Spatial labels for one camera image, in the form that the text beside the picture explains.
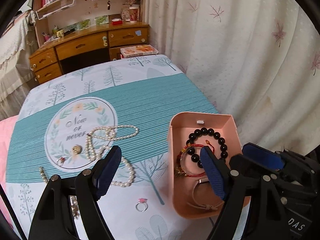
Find red string bracelet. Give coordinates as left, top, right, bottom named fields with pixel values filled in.
left=174, top=139, right=217, bottom=178

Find long white pearl necklace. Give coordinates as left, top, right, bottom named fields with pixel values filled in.
left=85, top=125, right=139, bottom=188

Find pink jewelry tray box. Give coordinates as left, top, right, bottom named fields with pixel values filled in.
left=168, top=112, right=241, bottom=219

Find gold comb hair crown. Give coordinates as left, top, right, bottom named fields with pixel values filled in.
left=70, top=196, right=80, bottom=219

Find pearl bar hair clip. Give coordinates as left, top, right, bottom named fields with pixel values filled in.
left=39, top=166, right=49, bottom=183

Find gold round pendant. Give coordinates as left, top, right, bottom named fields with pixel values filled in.
left=72, top=145, right=82, bottom=154

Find tree print teal tablecloth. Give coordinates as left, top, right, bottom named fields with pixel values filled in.
left=6, top=55, right=218, bottom=239

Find pink blanket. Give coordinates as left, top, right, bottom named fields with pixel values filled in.
left=0, top=114, right=21, bottom=225

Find white floral curtain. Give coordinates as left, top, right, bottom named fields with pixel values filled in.
left=144, top=0, right=319, bottom=155

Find lace covered cabinet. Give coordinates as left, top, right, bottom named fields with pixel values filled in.
left=1, top=10, right=39, bottom=120

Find wooden desk with drawers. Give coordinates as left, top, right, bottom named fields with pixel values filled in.
left=29, top=22, right=150, bottom=84

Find red white cup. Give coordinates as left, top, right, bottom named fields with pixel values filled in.
left=129, top=7, right=139, bottom=22

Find red small box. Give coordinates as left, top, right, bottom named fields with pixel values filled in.
left=111, top=18, right=123, bottom=26

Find silver band leather bracelet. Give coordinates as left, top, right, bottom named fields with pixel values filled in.
left=187, top=177, right=225, bottom=212

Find black bead bracelet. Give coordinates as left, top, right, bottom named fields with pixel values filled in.
left=186, top=127, right=229, bottom=169

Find silver ring pink stone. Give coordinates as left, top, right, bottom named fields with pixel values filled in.
left=135, top=198, right=149, bottom=212

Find white wire shelf rack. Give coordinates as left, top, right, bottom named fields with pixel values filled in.
left=35, top=0, right=75, bottom=21

